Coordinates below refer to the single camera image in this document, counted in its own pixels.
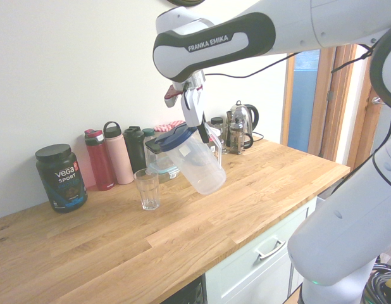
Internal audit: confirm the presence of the clear glass mug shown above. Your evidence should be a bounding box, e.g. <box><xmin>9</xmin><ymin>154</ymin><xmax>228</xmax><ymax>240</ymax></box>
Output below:
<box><xmin>214</xmin><ymin>123</ymin><xmax>230</xmax><ymax>155</ymax></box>

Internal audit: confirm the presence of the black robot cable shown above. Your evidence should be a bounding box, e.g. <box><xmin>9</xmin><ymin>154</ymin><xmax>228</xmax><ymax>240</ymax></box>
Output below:
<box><xmin>203</xmin><ymin>37</ymin><xmax>382</xmax><ymax>79</ymax></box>

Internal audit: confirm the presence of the silver drawer handle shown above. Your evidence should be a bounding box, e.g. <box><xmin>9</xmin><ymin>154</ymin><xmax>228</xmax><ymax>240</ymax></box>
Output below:
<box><xmin>254</xmin><ymin>239</ymin><xmax>287</xmax><ymax>261</ymax></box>

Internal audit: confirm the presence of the clear container dark green lid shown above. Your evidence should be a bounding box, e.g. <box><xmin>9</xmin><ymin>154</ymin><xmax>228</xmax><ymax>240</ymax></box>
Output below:
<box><xmin>144</xmin><ymin>139</ymin><xmax>166</xmax><ymax>167</ymax></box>

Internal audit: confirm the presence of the clear drinking glass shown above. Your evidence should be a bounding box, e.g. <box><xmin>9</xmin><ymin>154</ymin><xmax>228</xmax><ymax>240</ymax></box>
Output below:
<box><xmin>133</xmin><ymin>168</ymin><xmax>161</xmax><ymax>212</ymax></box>

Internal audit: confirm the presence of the glass jar green lid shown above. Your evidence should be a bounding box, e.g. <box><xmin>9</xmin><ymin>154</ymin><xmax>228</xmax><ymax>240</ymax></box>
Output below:
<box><xmin>141</xmin><ymin>127</ymin><xmax>157</xmax><ymax>149</ymax></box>

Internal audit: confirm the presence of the black dishwasher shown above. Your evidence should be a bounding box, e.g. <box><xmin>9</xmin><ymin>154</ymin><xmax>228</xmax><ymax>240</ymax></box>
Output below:
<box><xmin>159</xmin><ymin>274</ymin><xmax>206</xmax><ymax>304</ymax></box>

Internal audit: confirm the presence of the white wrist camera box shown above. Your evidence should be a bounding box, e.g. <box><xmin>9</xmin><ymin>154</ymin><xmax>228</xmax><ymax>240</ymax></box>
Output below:
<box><xmin>164</xmin><ymin>84</ymin><xmax>187</xmax><ymax>109</ymax></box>

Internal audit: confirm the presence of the stainless steel electric kettle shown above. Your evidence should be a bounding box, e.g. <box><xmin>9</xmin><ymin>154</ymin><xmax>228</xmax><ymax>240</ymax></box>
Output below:
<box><xmin>227</xmin><ymin>100</ymin><xmax>260</xmax><ymax>149</ymax></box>

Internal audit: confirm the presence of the glass container teal lid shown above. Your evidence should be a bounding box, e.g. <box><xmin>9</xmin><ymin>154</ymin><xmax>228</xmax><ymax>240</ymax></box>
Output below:
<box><xmin>147</xmin><ymin>158</ymin><xmax>180</xmax><ymax>184</ymax></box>

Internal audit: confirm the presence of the clear plastic pitcher blue lid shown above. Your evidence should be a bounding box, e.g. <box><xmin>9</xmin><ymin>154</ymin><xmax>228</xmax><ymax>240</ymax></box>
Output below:
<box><xmin>152</xmin><ymin>121</ymin><xmax>227</xmax><ymax>196</ymax></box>

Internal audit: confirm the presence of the wooden door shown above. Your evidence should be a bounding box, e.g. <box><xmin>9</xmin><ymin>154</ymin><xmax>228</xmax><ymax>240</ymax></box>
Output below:
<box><xmin>331</xmin><ymin>44</ymin><xmax>386</xmax><ymax>172</ymax></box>

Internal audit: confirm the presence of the black protein powder tub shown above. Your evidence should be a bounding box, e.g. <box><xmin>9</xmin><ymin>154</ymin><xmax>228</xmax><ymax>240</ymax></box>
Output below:
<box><xmin>35</xmin><ymin>143</ymin><xmax>89</xmax><ymax>214</ymax></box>

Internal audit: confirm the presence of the black cable coil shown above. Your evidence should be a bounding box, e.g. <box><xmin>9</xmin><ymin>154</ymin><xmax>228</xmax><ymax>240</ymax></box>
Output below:
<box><xmin>366</xmin><ymin>262</ymin><xmax>391</xmax><ymax>304</ymax></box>

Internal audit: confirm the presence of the pink water bottle black cap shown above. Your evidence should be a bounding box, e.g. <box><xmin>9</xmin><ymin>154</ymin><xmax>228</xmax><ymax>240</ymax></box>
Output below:
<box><xmin>102</xmin><ymin>121</ymin><xmax>135</xmax><ymax>186</ymax></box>

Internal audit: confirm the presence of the dark green shaker bottle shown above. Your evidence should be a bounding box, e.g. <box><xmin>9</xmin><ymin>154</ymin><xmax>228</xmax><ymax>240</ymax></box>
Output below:
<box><xmin>123</xmin><ymin>125</ymin><xmax>148</xmax><ymax>174</ymax></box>

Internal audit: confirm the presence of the red water bottle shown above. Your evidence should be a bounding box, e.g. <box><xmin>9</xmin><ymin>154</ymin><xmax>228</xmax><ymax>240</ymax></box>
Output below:
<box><xmin>84</xmin><ymin>128</ymin><xmax>116</xmax><ymax>192</ymax></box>

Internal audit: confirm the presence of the wooden door frame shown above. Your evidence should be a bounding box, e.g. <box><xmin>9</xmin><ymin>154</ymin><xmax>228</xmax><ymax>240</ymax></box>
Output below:
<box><xmin>283</xmin><ymin>47</ymin><xmax>337</xmax><ymax>158</ymax></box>

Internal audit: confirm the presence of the glass french press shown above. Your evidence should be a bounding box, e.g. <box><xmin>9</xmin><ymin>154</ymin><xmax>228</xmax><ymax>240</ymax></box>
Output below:
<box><xmin>227</xmin><ymin>113</ymin><xmax>255</xmax><ymax>156</ymax></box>

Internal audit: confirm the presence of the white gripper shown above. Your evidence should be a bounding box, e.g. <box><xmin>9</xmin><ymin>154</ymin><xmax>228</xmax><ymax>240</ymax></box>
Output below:
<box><xmin>180</xmin><ymin>85</ymin><xmax>210</xmax><ymax>144</ymax></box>

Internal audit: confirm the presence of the white cabinet drawer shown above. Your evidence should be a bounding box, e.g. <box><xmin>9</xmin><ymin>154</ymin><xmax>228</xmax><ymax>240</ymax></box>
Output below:
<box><xmin>204</xmin><ymin>196</ymin><xmax>320</xmax><ymax>304</ymax></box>

